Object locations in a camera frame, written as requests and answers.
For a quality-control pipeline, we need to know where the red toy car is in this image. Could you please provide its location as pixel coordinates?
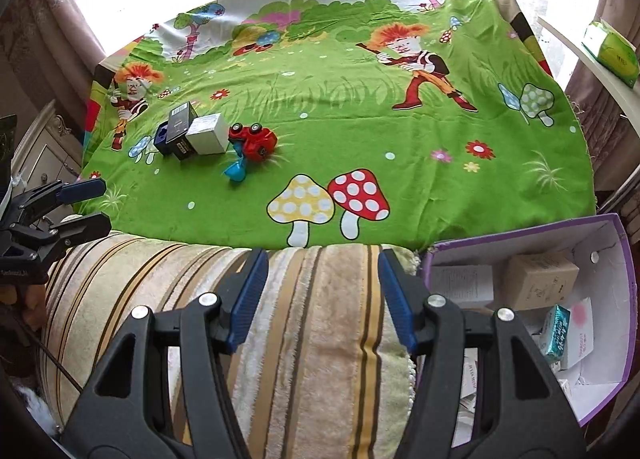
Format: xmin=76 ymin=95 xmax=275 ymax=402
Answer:
xmin=222 ymin=123 xmax=278 ymax=186

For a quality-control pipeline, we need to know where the black box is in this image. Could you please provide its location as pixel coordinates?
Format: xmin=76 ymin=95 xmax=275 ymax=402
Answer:
xmin=159 ymin=102 xmax=201 ymax=161

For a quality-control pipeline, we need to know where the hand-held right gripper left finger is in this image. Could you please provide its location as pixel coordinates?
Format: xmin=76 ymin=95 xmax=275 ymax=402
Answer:
xmin=62 ymin=248 xmax=271 ymax=459

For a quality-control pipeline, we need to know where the white pink box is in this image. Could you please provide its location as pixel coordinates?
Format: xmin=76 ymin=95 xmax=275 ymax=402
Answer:
xmin=560 ymin=296 xmax=596 ymax=370

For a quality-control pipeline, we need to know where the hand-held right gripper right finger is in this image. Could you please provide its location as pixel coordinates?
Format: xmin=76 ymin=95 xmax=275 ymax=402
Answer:
xmin=377 ymin=249 xmax=586 ymax=459

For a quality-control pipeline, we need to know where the striped plush towel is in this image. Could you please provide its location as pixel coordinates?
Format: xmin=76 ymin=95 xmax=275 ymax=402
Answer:
xmin=40 ymin=231 xmax=426 ymax=459

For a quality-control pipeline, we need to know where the green tissue pack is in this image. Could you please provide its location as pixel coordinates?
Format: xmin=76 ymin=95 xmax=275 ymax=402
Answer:
xmin=581 ymin=19 xmax=640 ymax=88

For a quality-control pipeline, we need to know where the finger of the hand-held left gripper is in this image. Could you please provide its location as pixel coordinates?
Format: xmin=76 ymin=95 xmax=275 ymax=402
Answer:
xmin=7 ymin=213 xmax=112 ymax=260
xmin=12 ymin=178 xmax=107 ymax=220

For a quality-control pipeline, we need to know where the purple cardboard box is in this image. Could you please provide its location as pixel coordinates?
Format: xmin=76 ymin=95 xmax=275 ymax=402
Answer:
xmin=419 ymin=213 xmax=640 ymax=427

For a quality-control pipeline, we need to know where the person's left hand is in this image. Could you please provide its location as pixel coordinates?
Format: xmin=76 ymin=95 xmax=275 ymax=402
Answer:
xmin=0 ymin=284 xmax=46 ymax=330

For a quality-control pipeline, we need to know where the carved cream nightstand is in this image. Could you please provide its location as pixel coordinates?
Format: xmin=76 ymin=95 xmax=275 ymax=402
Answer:
xmin=10 ymin=99 xmax=87 ymax=220

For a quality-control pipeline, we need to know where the white curved shelf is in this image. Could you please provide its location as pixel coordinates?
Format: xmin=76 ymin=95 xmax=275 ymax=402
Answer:
xmin=537 ymin=16 xmax=640 ymax=126

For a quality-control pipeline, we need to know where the white fluffy cloth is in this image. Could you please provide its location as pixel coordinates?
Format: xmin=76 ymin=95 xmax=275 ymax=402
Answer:
xmin=17 ymin=386 xmax=56 ymax=435

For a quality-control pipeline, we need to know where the cartoon printed green blanket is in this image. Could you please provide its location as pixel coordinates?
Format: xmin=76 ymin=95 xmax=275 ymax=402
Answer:
xmin=80 ymin=0 xmax=598 ymax=252

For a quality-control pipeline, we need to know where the navy blue box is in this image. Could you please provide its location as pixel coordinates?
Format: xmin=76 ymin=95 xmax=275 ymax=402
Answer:
xmin=154 ymin=122 xmax=174 ymax=156

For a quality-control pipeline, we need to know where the teal green box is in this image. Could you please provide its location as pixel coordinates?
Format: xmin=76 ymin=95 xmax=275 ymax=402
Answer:
xmin=542 ymin=305 xmax=572 ymax=358

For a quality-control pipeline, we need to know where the beige long box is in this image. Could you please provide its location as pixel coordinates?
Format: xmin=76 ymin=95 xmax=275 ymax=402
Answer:
xmin=502 ymin=251 xmax=581 ymax=311

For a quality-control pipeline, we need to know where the small white box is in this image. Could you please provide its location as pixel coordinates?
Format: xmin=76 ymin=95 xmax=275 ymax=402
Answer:
xmin=186 ymin=112 xmax=231 ymax=156

